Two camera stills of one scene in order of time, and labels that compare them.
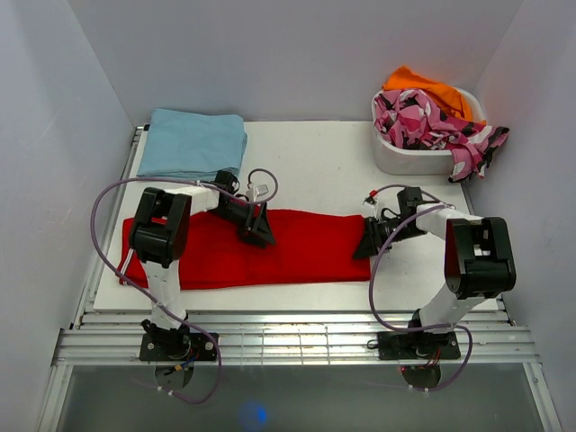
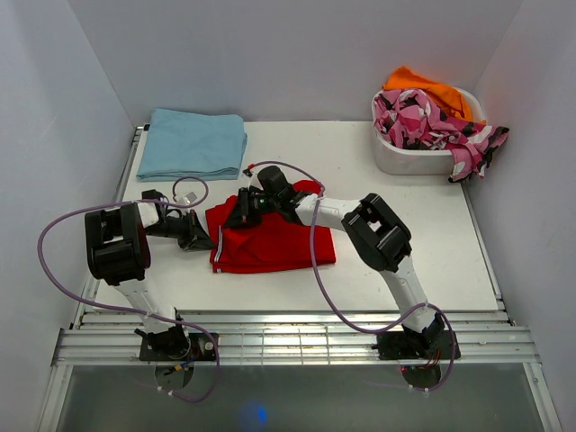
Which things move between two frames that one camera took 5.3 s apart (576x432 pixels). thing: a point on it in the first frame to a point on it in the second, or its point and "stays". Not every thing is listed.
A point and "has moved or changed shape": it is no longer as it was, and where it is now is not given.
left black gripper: [262, 227] to [196, 237]
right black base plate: [400, 345] stays
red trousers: [309, 246] has moved or changed shape
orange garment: [450, 98] stays
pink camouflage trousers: [407, 118] stays
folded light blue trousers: [188, 145] stays
